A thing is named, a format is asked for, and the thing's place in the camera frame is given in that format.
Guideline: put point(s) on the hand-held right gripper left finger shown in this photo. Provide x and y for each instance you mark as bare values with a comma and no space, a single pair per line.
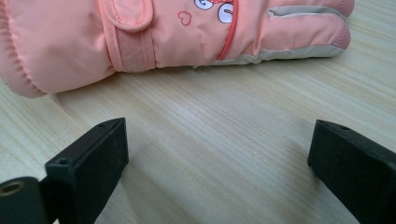
87,168

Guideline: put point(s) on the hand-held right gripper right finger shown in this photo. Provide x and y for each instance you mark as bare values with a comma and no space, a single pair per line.
355,174

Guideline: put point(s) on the pink ski glove with print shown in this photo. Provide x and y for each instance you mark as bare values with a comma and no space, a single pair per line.
174,37

